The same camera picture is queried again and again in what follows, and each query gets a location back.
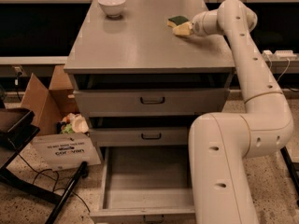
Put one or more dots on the toys in cardboard box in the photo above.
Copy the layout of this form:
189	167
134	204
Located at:
72	123

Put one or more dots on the black bar right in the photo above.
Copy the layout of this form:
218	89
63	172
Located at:
293	169

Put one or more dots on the grey drawer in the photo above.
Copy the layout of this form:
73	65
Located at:
143	103
139	137
145	185

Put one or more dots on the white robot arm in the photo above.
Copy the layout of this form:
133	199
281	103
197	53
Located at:
219	142

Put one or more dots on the grey drawer cabinet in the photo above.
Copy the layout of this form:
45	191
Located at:
138	51

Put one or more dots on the brown cardboard box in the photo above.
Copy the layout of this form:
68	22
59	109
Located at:
50	104

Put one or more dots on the white ceramic bowl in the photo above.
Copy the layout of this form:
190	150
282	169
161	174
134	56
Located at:
112	8

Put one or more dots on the yellow green sponge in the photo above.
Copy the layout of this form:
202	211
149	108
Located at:
176	21

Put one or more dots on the white power strip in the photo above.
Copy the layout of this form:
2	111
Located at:
280	55

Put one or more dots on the bottom grey drawer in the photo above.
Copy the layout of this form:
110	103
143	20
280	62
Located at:
145	185

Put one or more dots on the middle grey drawer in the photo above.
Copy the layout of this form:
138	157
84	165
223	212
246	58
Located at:
139	137

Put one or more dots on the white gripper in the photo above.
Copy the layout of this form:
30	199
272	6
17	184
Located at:
199	25

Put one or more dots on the top grey drawer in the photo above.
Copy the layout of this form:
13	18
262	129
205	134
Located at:
143	103

